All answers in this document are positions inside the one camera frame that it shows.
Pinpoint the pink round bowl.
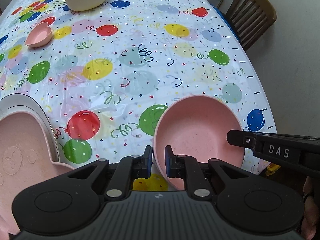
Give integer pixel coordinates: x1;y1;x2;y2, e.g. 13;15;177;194
153;95;245;177

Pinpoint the pink bear-shaped divided plate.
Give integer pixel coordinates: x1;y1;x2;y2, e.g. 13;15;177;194
1;112;73;239

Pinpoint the pink heart-shaped small dish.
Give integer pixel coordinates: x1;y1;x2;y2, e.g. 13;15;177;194
25;22;53;48

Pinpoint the person's right hand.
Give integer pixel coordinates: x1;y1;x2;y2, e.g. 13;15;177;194
301;177;319;240

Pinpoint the balloon pattern tablecloth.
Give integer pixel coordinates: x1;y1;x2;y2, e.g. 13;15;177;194
0;0;278;192

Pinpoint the wooden chair right side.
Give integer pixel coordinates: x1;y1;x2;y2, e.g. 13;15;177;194
223;0;277;51

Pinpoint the blue white cardboard box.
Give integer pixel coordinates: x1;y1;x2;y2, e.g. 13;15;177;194
201;6;242;46

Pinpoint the white plate near left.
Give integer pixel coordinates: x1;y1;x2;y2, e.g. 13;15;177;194
1;93;60;162

